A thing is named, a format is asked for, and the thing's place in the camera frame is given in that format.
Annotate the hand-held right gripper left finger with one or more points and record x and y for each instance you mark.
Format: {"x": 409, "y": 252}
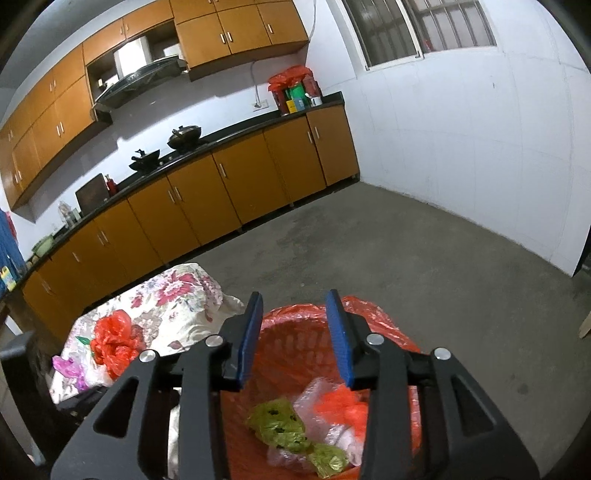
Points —
{"x": 249, "y": 344}

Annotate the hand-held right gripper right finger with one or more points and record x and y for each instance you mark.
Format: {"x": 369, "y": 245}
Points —
{"x": 339, "y": 341}

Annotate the orange plastic basket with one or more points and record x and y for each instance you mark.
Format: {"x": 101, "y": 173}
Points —
{"x": 286, "y": 350}

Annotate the clear bubble wrap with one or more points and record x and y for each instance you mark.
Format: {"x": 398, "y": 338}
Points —
{"x": 323, "y": 431}

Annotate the blue hanging cloth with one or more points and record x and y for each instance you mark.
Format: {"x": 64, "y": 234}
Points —
{"x": 9, "y": 244}

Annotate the green plastic wrapper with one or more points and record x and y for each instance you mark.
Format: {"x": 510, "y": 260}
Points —
{"x": 328, "y": 459}
{"x": 277, "y": 422}

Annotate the black pot with lid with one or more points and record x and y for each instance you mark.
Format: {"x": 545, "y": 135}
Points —
{"x": 184, "y": 137}

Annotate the wall socket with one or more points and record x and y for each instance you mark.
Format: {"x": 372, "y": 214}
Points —
{"x": 261, "y": 105}

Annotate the wooden upper cabinets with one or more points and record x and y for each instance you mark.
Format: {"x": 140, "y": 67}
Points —
{"x": 55, "y": 120}

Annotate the green basin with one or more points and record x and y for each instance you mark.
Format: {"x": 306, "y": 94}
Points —
{"x": 42, "y": 245}

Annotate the green box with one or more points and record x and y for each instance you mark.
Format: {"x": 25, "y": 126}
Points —
{"x": 296, "y": 92}

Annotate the wooden cutting board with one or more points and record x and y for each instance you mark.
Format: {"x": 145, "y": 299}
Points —
{"x": 91, "y": 194}

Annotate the red bag on containers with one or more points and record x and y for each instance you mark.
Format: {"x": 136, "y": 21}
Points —
{"x": 291, "y": 76}

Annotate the yellow detergent bottle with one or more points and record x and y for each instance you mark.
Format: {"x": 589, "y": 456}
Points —
{"x": 7, "y": 279}

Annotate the black wok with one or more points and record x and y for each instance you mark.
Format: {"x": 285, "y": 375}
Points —
{"x": 144, "y": 161}

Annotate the purple plastic bag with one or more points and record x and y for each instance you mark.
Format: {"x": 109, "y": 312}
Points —
{"x": 69, "y": 369}

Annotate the small green scrap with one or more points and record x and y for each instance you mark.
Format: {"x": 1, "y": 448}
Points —
{"x": 84, "y": 340}

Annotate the steel range hood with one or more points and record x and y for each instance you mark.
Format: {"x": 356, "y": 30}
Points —
{"x": 138, "y": 76}

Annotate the floral tablecloth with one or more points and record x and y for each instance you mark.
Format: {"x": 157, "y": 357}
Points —
{"x": 175, "y": 295}

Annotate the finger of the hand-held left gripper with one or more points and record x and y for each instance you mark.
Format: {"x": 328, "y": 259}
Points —
{"x": 78, "y": 401}

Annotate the wooden cabinets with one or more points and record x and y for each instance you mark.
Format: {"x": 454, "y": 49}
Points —
{"x": 194, "y": 203}
{"x": 55, "y": 120}

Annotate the wooden lower cabinets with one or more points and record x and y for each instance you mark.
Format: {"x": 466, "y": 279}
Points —
{"x": 194, "y": 203}

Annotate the yellow box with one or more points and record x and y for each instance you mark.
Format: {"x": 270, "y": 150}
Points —
{"x": 291, "y": 106}

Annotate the barred window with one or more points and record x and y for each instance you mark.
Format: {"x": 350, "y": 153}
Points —
{"x": 397, "y": 27}

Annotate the wooden stick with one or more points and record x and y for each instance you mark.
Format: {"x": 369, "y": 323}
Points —
{"x": 584, "y": 325}

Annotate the red basket liner bag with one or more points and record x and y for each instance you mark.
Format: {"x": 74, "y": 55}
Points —
{"x": 383, "y": 318}

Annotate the red plastic bag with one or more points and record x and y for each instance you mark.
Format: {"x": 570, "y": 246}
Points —
{"x": 113, "y": 339}
{"x": 344, "y": 406}

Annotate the black countertop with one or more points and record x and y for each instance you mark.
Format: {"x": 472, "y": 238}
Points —
{"x": 231, "y": 134}

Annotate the red bottle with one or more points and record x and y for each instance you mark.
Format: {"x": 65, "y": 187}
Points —
{"x": 111, "y": 184}

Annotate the clear plastic bag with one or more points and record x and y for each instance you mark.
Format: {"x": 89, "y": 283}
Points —
{"x": 68, "y": 214}

